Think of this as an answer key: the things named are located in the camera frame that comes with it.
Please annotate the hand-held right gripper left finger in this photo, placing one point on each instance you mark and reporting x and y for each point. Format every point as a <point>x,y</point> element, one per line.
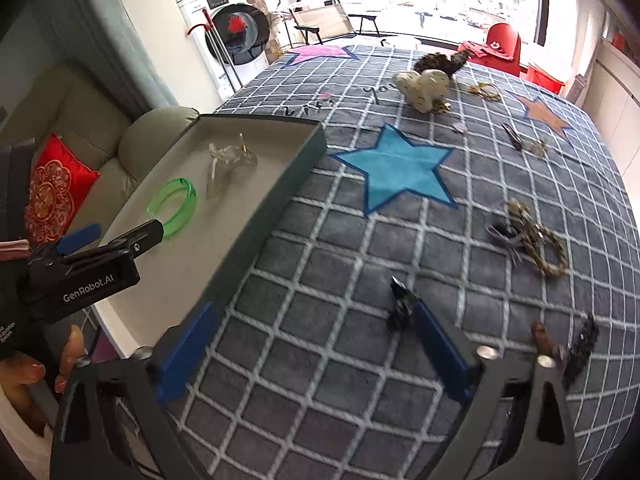
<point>185,355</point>

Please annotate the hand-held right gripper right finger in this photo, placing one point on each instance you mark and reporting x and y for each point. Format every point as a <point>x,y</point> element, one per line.
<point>442,355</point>

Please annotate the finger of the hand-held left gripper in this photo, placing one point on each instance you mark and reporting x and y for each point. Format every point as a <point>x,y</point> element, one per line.
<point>142,235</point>
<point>80,239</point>

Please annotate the green translucent bangle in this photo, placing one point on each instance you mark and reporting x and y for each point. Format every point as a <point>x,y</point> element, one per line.
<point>188,200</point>

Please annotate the black hair claw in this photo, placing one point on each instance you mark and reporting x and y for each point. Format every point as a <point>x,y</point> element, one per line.
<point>401,305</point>

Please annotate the grey-green cardboard box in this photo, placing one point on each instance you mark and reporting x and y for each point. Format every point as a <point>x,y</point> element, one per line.
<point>260,160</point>

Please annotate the person's left hand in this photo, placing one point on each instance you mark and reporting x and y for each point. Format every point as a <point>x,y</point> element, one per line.
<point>27,377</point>

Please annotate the red embroidered cushion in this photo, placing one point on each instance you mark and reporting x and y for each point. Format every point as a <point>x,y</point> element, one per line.
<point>55,195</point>

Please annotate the clear plastic hair claw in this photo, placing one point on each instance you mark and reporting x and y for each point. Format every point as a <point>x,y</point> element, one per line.
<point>222,160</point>

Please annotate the beige sofa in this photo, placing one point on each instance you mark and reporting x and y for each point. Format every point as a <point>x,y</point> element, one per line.
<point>85,110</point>

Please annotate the grey checked star blanket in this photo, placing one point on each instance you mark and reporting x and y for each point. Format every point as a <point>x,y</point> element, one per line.
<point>325,260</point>

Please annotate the small clear hair clip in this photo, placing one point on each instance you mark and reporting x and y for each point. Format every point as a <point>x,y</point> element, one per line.
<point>537,147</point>

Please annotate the dark slim hair clip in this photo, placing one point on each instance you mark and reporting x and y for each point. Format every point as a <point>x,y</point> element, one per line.
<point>511,135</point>

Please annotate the white washing machine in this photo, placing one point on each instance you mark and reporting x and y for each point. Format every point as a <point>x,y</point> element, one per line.
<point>200,5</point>

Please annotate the gold hair clip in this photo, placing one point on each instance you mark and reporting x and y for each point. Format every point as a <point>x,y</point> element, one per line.
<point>482,90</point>

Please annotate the cream dotted hair bow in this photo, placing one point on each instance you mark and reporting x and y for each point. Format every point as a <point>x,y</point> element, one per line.
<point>425,87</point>

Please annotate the black folding chair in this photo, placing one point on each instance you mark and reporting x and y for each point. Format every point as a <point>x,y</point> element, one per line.
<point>320,20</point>

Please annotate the leopard print scrunchie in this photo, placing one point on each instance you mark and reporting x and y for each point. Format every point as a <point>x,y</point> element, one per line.
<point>440,62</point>

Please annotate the red bin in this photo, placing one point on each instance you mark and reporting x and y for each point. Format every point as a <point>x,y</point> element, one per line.
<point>547,77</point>

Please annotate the white cabinet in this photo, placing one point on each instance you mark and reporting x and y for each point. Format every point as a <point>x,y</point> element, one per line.
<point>615,85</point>

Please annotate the red plastic chair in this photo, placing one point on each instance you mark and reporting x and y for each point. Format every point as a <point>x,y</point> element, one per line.
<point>502,40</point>

